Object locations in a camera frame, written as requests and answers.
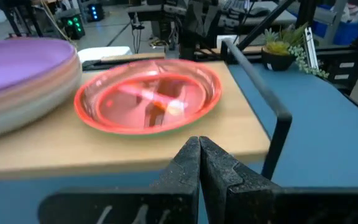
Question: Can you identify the device with blue lights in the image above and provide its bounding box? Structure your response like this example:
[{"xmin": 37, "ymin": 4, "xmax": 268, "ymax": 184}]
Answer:
[{"xmin": 87, "ymin": 2, "xmax": 105, "ymax": 22}]

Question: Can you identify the purple plate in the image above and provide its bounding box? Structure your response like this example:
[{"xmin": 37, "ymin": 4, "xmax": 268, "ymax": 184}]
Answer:
[{"xmin": 0, "ymin": 37, "xmax": 78, "ymax": 97}]

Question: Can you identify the pink transparent plate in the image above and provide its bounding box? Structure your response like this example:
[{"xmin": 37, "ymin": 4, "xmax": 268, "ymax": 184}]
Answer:
[{"xmin": 75, "ymin": 58, "xmax": 223, "ymax": 135}]

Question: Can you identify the wooden shelf with black frame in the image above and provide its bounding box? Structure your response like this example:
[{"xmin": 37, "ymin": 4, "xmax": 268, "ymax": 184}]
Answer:
[{"xmin": 0, "ymin": 39, "xmax": 293, "ymax": 183}]

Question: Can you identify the blue bin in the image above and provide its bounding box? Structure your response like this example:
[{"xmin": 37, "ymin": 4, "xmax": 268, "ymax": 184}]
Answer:
[{"xmin": 314, "ymin": 4, "xmax": 358, "ymax": 46}]

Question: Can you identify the wooden side board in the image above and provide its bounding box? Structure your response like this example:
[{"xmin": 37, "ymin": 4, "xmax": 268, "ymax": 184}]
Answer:
[{"xmin": 82, "ymin": 52, "xmax": 167, "ymax": 71}]

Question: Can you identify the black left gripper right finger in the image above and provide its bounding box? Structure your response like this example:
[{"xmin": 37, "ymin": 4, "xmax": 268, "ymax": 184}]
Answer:
[{"xmin": 199, "ymin": 136, "xmax": 358, "ymax": 224}]

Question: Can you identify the pale blue plate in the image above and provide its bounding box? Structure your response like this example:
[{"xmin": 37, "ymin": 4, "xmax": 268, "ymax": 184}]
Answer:
[{"xmin": 0, "ymin": 77, "xmax": 83, "ymax": 141}]

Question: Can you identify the potted succulent plant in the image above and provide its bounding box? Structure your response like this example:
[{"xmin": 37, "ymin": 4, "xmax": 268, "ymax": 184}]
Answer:
[{"xmin": 261, "ymin": 23, "xmax": 331, "ymax": 78}]

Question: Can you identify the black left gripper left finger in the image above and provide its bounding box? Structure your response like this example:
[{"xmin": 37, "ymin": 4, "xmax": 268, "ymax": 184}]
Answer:
[{"xmin": 39, "ymin": 136, "xmax": 201, "ymax": 224}]

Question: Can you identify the white flat object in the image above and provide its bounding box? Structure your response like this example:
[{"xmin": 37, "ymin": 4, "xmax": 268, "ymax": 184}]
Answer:
[{"xmin": 78, "ymin": 46, "xmax": 133, "ymax": 63}]

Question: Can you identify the black computer tower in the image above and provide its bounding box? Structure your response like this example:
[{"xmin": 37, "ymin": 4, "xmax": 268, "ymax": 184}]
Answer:
[{"xmin": 61, "ymin": 14, "xmax": 86, "ymax": 40}]

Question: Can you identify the beige plate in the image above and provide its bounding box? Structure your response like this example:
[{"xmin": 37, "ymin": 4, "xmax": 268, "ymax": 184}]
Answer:
[{"xmin": 0, "ymin": 67, "xmax": 83, "ymax": 124}]

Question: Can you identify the orange transparent plate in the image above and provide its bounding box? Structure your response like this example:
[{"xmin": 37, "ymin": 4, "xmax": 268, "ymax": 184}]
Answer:
[{"xmin": 73, "ymin": 59, "xmax": 223, "ymax": 136}]

